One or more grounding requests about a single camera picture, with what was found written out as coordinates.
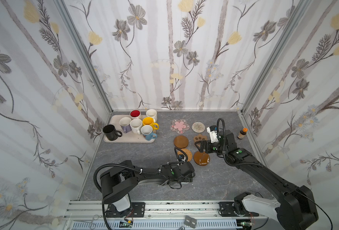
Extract brown paw print coaster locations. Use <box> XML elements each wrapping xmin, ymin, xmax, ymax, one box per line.
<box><xmin>193</xmin><ymin>134</ymin><xmax>208</xmax><ymax>143</ymax></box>

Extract dark brown glossy round coaster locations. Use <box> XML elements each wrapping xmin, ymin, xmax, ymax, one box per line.
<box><xmin>193</xmin><ymin>151</ymin><xmax>210</xmax><ymax>166</ymax></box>

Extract woven rattan round coaster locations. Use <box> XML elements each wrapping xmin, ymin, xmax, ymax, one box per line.
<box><xmin>178</xmin><ymin>149</ymin><xmax>193</xmax><ymax>162</ymax></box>

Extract white braided round coaster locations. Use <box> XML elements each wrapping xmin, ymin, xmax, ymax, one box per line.
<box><xmin>192</xmin><ymin>122</ymin><xmax>206</xmax><ymax>133</ymax></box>

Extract brown round wooden coaster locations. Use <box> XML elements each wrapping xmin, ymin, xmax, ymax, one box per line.
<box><xmin>173</xmin><ymin>135</ymin><xmax>189</xmax><ymax>149</ymax></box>

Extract pink cherry blossom coaster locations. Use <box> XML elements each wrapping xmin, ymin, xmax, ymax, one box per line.
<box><xmin>170</xmin><ymin>119</ymin><xmax>190</xmax><ymax>135</ymax></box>

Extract blue mug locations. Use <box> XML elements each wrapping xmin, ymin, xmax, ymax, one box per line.
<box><xmin>140</xmin><ymin>125</ymin><xmax>157</xmax><ymax>141</ymax></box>

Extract yellow mug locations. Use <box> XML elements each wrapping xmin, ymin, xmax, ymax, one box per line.
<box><xmin>143</xmin><ymin>117</ymin><xmax>159</xmax><ymax>130</ymax></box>

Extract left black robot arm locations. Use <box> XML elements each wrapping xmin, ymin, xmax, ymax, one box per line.
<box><xmin>93</xmin><ymin>147</ymin><xmax>195</xmax><ymax>230</ymax></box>

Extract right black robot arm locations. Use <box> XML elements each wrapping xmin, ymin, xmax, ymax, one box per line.
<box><xmin>194</xmin><ymin>118</ymin><xmax>322</xmax><ymax>230</ymax></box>

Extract small brown bottle orange cap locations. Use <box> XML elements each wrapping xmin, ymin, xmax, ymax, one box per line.
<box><xmin>237</xmin><ymin>128</ymin><xmax>248</xmax><ymax>140</ymax></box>

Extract red interior white mug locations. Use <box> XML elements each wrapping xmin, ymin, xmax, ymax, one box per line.
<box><xmin>129</xmin><ymin>110</ymin><xmax>142</xmax><ymax>120</ymax></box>

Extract lavender mug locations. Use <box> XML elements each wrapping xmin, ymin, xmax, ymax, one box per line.
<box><xmin>119</xmin><ymin>117</ymin><xmax>132</xmax><ymax>133</ymax></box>

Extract black mug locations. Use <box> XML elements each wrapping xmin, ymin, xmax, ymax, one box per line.
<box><xmin>102</xmin><ymin>124</ymin><xmax>123</xmax><ymax>141</ymax></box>

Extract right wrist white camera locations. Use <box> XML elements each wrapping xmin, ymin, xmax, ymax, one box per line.
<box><xmin>207</xmin><ymin>125</ymin><xmax>218</xmax><ymax>143</ymax></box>

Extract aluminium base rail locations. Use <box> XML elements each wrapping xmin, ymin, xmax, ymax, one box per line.
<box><xmin>63</xmin><ymin>196</ymin><xmax>283</xmax><ymax>230</ymax></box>

